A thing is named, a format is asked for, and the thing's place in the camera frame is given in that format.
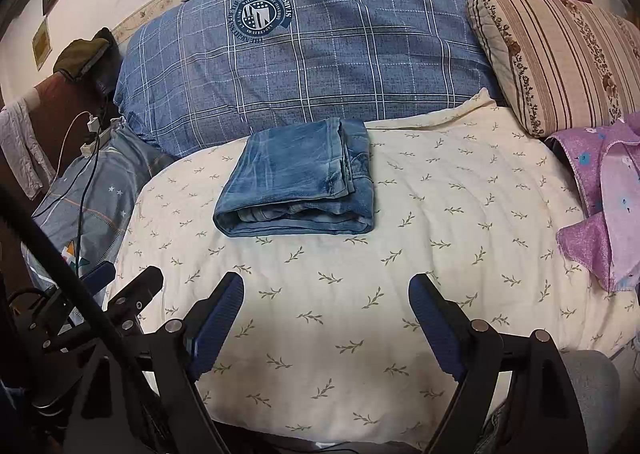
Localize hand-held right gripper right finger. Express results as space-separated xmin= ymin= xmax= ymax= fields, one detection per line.
xmin=407 ymin=273 xmax=591 ymax=454

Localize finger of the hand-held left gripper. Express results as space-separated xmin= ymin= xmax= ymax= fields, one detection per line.
xmin=80 ymin=261 xmax=117 ymax=292
xmin=42 ymin=265 xmax=166 ymax=352

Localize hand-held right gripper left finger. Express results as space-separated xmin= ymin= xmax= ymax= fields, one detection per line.
xmin=65 ymin=271 xmax=246 ymax=454

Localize blue denim pants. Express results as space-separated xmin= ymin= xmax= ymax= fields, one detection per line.
xmin=212 ymin=117 xmax=377 ymax=238

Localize cream leaf-print blanket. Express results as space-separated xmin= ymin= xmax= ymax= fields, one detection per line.
xmin=107 ymin=87 xmax=640 ymax=450

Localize grey-blue star-print sheet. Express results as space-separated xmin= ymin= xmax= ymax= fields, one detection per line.
xmin=22 ymin=121 xmax=176 ymax=295

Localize white power strip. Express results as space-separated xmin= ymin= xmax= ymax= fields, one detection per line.
xmin=80 ymin=127 xmax=113 ymax=155

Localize white cloth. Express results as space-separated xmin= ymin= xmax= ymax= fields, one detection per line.
xmin=0 ymin=97 xmax=56 ymax=200

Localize person's grey clothing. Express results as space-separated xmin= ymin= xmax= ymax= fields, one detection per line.
xmin=557 ymin=349 xmax=623 ymax=454

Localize olive green cap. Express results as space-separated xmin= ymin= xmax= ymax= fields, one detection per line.
xmin=52 ymin=27 xmax=121 ymax=82

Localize purple flower-print cloth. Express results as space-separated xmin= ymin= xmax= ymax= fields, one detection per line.
xmin=545 ymin=112 xmax=640 ymax=292

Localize blue plaid quilt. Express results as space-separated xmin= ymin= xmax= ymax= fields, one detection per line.
xmin=112 ymin=0 xmax=523 ymax=160

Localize beige striped pillow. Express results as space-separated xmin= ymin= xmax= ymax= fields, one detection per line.
xmin=466 ymin=0 xmax=640 ymax=139

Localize black strap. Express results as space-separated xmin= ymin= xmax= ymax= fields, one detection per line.
xmin=0 ymin=181 xmax=171 ymax=454

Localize black cable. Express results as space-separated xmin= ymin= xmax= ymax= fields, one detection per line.
xmin=75 ymin=99 xmax=108 ymax=275

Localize white charger with cable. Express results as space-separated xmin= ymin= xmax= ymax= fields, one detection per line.
xmin=52 ymin=110 xmax=101 ymax=180

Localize yellow wall paper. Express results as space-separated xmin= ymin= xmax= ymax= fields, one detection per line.
xmin=32 ymin=17 xmax=53 ymax=70

